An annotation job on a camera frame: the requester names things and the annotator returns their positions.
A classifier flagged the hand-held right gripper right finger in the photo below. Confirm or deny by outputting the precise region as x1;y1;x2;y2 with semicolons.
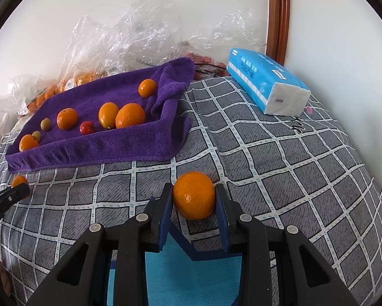
214;184;359;306

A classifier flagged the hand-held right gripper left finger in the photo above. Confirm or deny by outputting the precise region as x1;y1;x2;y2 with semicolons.
25;183;174;306

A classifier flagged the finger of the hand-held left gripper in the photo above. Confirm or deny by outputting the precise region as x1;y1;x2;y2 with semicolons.
0;185;30;222

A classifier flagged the orange mandarin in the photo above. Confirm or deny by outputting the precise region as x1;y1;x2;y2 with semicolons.
11;175;29;189
57;108;79;131
115;103;146;129
19;134;39;152
173;171;216;220
138;79;157;98

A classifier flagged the purple towel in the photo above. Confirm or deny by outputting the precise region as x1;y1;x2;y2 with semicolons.
5;57;196;173

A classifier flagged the yellow-orange oval citrus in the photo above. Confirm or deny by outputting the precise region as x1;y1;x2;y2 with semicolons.
98;102;120;128

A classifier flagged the grey checkered blanket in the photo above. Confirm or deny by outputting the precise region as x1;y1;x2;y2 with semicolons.
0;76;379;306

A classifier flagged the clear bag of mandarins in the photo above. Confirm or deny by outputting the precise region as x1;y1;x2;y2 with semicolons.
0;74;51;115

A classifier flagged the blue tissue pack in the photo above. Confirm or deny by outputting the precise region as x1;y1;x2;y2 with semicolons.
227;48;312;115

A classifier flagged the clear bag of kumquats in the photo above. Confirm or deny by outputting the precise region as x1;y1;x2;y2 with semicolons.
55;16;121;86

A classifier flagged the crumpled clear plastic bag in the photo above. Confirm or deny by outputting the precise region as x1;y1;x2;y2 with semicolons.
108;0;192;71

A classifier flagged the clear bag of red tomatoes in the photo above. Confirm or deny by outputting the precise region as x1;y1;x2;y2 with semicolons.
178;8;265;71

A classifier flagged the black cable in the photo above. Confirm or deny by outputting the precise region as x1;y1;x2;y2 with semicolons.
194;64;230;77

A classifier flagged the brown wooden door frame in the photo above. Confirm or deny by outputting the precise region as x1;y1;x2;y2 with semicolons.
265;0;290;66

